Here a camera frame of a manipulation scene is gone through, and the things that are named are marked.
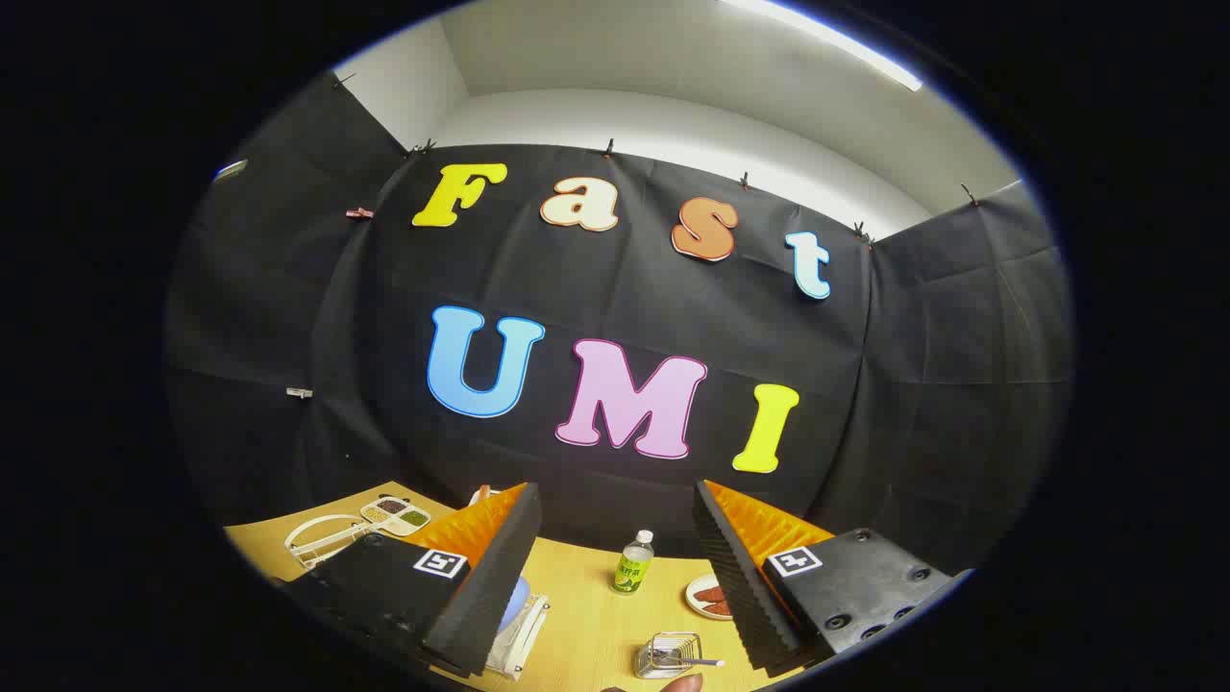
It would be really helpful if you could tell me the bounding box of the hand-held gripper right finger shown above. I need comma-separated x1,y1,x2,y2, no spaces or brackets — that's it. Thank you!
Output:
692,479,973,679

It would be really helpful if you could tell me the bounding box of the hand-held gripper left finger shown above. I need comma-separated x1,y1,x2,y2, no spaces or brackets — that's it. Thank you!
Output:
274,481,544,679

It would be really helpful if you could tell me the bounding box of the blue plate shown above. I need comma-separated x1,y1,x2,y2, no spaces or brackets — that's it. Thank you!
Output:
500,575,531,632

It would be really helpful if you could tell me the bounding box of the white dish rack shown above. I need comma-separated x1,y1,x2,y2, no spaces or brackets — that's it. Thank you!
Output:
285,514,552,681

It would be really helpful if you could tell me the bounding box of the metal wire basket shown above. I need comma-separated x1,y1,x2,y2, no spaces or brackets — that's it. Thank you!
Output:
634,631,707,680

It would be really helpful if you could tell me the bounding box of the small white oval dish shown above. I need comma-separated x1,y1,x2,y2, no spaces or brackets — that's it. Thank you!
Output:
685,574,736,621

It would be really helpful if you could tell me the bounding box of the green tea bottle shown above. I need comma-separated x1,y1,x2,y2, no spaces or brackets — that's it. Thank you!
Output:
612,530,655,596

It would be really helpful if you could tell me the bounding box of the white divided snack tray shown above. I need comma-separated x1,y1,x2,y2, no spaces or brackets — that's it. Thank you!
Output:
360,495,431,537

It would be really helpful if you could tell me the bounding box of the black backdrop cloth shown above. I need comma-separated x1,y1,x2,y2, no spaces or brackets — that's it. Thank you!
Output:
163,72,1075,578

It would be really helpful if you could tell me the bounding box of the row of black clips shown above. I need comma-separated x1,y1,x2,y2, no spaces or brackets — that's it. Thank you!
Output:
332,72,981,246

